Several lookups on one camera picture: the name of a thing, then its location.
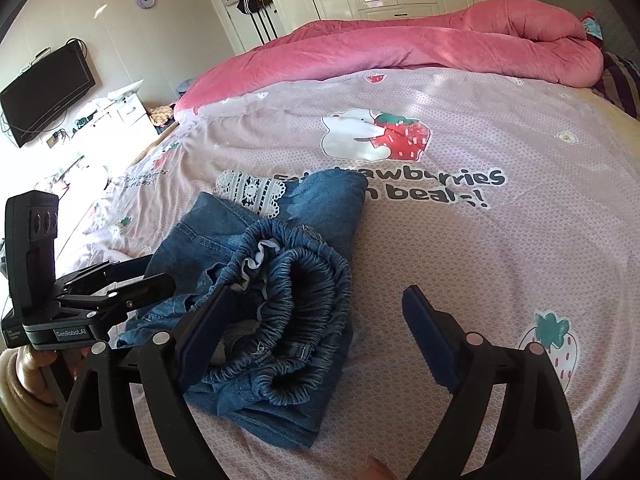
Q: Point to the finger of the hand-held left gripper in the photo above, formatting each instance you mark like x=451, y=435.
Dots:
x=145, y=290
x=115, y=269

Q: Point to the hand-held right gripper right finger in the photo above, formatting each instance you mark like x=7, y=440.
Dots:
x=430, y=335

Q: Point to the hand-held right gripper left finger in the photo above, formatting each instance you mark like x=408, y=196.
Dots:
x=205, y=335

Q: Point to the blue denim pants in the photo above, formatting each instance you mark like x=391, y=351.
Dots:
x=320, y=210

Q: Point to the person's left hand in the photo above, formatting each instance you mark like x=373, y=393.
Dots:
x=32, y=375

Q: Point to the person's right hand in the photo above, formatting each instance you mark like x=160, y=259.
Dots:
x=382, y=470

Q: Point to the pink strawberry printed bed sheet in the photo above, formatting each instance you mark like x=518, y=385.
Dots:
x=500, y=260

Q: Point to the white desk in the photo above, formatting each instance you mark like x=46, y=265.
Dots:
x=100, y=130

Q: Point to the brown patterned bag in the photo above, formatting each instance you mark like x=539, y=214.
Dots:
x=162, y=116

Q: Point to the black television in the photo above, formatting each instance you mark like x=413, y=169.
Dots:
x=45, y=95

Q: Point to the white door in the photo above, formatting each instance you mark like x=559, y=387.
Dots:
x=235, y=30

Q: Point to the pink duvet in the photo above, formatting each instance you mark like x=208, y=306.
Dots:
x=400, y=45

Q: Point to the yellow blanket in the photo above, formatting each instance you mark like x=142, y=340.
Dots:
x=600, y=97

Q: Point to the purple striped pillow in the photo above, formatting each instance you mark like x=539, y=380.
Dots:
x=620, y=80

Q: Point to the teal and red cloth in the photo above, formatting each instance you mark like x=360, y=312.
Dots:
x=592, y=25

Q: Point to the grey headboard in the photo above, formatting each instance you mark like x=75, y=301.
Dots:
x=615, y=25

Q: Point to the purple wall clock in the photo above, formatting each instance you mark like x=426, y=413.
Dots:
x=146, y=1

